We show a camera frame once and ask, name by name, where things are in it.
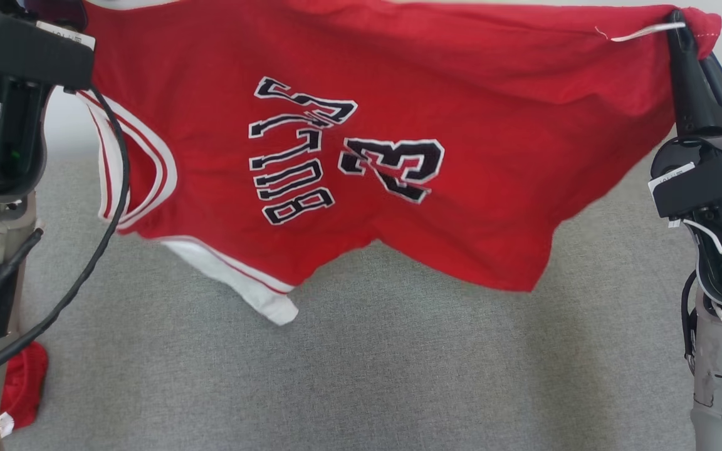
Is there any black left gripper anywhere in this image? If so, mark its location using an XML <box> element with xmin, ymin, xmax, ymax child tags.
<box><xmin>0</xmin><ymin>3</ymin><xmax>96</xmax><ymax>90</ymax></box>

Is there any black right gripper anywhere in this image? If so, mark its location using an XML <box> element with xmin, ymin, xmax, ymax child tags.
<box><xmin>648</xmin><ymin>9</ymin><xmax>722</xmax><ymax>220</ymax></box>

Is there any red basketball jersey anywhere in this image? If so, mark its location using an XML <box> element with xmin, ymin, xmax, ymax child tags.
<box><xmin>76</xmin><ymin>0</ymin><xmax>722</xmax><ymax>326</ymax></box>

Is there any grey fabric sofa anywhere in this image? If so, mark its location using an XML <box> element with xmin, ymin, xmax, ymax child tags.
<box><xmin>0</xmin><ymin>135</ymin><xmax>703</xmax><ymax>451</ymax></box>

